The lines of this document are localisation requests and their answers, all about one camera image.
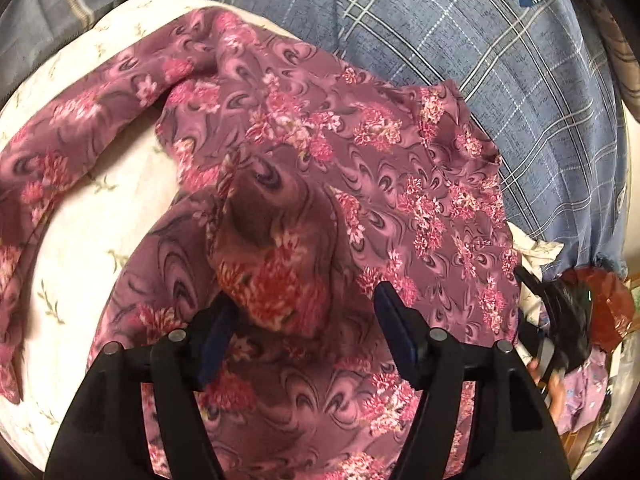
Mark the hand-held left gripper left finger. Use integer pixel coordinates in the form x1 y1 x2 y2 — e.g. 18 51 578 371
44 294 240 480

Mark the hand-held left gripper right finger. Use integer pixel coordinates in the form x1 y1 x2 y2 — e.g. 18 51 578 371
372 280 573 480

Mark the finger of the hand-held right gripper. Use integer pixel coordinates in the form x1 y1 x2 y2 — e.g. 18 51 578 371
514 265 557 322

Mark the purple floral garment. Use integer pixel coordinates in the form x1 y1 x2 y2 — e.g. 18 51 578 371
0 6 523 480

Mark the person's right hand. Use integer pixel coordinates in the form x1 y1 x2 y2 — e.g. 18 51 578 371
529 357 568 412

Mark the red plastic bag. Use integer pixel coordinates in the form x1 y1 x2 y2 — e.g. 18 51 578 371
562 267 636 357

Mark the light purple floral cloth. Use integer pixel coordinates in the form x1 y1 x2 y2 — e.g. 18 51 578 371
520 305 612 436

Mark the white leaf-print bedsheet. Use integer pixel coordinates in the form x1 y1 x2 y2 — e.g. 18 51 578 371
0 0 566 466

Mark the brown striped cloth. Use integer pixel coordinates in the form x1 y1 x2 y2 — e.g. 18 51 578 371
560 0 640 123

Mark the blue plaid blanket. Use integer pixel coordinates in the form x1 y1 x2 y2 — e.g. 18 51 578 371
142 0 628 281

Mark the grey striped cloth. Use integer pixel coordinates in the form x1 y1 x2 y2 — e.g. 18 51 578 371
0 0 157 77

